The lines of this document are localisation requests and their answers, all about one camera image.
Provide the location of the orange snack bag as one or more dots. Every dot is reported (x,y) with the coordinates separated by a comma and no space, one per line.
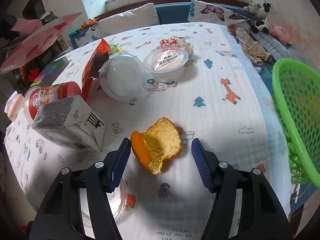
(99,57)

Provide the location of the patterned grey cloth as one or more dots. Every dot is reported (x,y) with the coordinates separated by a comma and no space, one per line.
(271,45)

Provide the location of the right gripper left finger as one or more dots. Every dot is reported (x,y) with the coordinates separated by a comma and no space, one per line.
(59,215)

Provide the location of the pink plush toy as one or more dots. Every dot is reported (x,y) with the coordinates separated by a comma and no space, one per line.
(282,35)

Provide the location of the butterfly print pillow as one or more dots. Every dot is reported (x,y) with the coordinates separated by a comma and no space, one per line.
(200,11)

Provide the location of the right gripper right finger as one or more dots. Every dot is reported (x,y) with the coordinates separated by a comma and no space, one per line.
(262,215)

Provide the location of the clear round lid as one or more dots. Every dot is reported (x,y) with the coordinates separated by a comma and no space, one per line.
(83,159)

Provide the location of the red instant noodle cup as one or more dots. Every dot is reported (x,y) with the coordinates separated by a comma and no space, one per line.
(39,96)

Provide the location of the beige cushion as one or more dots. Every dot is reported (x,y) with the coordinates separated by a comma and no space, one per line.
(139,17)

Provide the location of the clear plastic dome lid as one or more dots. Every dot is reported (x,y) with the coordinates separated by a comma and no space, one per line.
(122,77)

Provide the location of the green plastic mesh basket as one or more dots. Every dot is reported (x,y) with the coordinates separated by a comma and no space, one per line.
(296,97)

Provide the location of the pink white carton box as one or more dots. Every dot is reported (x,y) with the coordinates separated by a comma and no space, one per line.
(71,123)

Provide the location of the crumpled beige cloth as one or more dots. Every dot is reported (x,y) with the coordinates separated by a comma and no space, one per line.
(255,52)

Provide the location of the colourful book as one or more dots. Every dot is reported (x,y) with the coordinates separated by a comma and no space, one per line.
(50,72)

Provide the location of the cow plush toy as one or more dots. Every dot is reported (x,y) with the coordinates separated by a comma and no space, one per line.
(262,16)

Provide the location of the orange peel piece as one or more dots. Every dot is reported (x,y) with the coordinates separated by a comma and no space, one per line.
(159,144)

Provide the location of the pink paper sheet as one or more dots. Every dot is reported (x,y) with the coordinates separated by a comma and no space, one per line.
(37,43)

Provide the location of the printed white tablecloth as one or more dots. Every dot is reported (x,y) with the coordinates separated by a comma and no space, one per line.
(220,100)

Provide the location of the white red wrapper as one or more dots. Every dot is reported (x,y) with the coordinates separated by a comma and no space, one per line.
(176,42)

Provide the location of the left butterfly pillow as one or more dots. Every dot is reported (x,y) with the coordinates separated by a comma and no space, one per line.
(82,37)

